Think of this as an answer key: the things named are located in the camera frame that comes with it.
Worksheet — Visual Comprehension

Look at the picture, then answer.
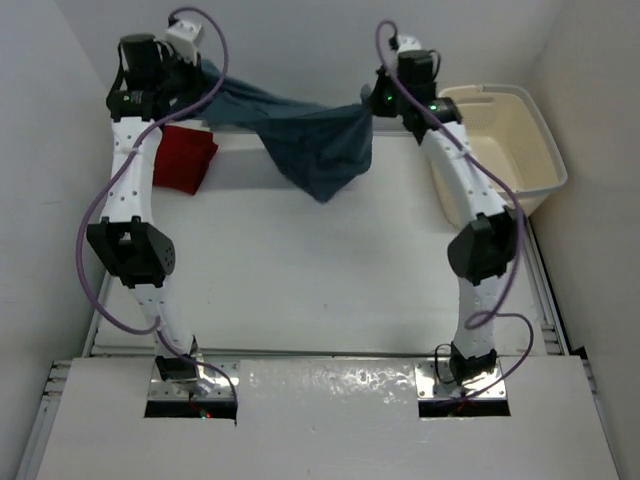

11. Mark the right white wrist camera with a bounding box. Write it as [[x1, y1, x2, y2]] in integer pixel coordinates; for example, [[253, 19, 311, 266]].
[[388, 34, 423, 55]]

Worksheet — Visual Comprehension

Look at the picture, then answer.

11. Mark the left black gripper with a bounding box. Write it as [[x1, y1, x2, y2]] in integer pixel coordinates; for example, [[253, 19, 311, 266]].
[[154, 46, 206, 106]]

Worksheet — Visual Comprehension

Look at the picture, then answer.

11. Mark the red t shirt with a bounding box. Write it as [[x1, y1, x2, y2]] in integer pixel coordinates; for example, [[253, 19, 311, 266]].
[[153, 125, 219, 196]]

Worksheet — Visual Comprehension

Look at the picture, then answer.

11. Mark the metal base plate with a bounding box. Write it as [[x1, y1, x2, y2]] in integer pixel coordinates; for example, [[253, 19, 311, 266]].
[[414, 357, 507, 402], [147, 357, 240, 401]]

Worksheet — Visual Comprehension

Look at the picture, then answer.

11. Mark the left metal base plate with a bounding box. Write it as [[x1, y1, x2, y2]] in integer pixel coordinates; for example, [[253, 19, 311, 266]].
[[147, 357, 240, 401]]

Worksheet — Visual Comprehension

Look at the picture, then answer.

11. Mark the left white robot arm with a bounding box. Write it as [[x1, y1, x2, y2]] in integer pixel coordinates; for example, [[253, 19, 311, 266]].
[[86, 34, 199, 386]]

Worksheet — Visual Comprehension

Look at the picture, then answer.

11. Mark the blue t shirt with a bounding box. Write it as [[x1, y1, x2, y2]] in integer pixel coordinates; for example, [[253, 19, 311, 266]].
[[198, 76, 373, 203]]

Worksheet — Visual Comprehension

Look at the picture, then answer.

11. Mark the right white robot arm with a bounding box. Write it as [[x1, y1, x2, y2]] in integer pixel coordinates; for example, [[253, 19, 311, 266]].
[[368, 45, 518, 385]]

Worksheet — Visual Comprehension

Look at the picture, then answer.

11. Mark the white foreground cover board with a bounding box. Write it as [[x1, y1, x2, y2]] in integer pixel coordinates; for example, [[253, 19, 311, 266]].
[[38, 356, 617, 479]]

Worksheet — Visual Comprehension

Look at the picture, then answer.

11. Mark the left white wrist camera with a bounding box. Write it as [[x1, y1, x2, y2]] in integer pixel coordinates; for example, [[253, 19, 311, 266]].
[[165, 18, 203, 65]]

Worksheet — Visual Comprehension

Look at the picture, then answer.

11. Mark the cream plastic laundry basket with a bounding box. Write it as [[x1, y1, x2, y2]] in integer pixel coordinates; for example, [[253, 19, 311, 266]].
[[440, 84, 568, 217]]

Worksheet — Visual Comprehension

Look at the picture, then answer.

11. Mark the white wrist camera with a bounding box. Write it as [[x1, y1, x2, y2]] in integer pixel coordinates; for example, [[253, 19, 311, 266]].
[[165, 18, 203, 65], [388, 34, 423, 55]]

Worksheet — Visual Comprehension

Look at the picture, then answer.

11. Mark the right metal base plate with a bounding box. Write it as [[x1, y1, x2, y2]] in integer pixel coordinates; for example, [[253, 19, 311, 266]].
[[414, 357, 507, 402]]

